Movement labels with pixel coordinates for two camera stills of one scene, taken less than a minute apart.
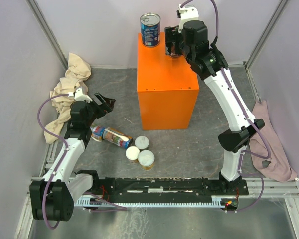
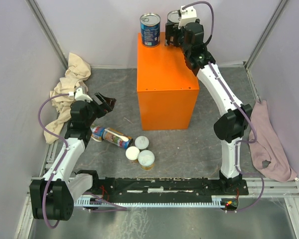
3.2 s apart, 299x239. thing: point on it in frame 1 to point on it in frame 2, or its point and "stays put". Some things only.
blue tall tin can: [150, 24] stays put
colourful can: [116, 141] stays put
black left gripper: [106, 106] stays put
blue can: [175, 55] to [173, 17]
